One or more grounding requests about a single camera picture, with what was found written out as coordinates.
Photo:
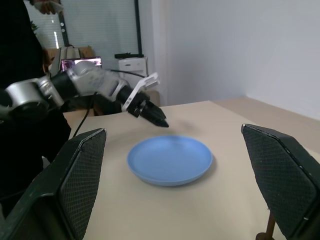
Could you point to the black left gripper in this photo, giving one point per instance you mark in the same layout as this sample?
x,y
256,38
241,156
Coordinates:
x,y
138,106

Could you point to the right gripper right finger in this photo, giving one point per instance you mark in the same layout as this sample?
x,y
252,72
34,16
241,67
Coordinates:
x,y
282,175

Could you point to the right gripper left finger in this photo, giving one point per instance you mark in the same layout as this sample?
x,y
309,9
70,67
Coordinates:
x,y
75,170

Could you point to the blue plate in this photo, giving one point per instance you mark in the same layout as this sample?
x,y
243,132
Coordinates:
x,y
170,160

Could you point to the dark wooden dish rack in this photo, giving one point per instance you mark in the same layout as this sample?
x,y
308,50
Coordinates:
x,y
268,225

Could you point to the bystander bare hand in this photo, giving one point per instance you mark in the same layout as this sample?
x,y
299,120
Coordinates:
x,y
47,6

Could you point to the white printer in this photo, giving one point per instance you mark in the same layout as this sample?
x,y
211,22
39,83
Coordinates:
x,y
132,66

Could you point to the open laptop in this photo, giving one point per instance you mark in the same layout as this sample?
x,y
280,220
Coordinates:
x,y
82,63

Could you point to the brown cardboard boxes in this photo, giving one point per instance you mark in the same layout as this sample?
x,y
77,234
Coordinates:
x,y
75,52

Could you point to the person in black clothes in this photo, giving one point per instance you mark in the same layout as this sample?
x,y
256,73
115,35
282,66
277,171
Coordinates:
x,y
15,37

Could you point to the green potted plant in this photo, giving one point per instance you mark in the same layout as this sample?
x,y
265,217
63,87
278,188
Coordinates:
x,y
35,27

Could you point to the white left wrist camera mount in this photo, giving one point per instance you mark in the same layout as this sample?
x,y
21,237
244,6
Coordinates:
x,y
140,87

